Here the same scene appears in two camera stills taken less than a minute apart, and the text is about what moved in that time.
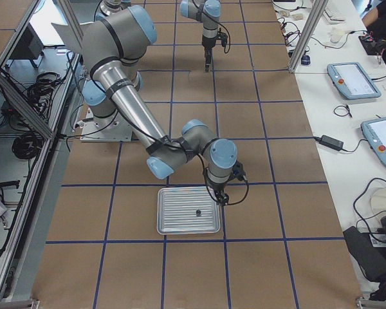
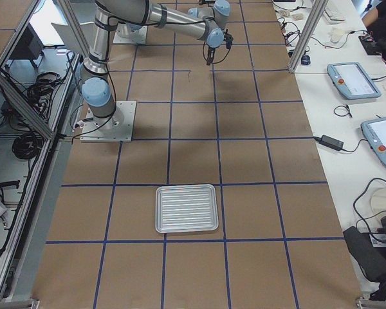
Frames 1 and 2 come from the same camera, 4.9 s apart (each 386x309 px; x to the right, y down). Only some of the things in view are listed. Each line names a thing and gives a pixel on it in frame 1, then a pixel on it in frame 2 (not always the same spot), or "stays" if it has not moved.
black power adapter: (330, 142) stays
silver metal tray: (186, 210) stays
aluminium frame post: (319, 8) stays
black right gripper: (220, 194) → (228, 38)
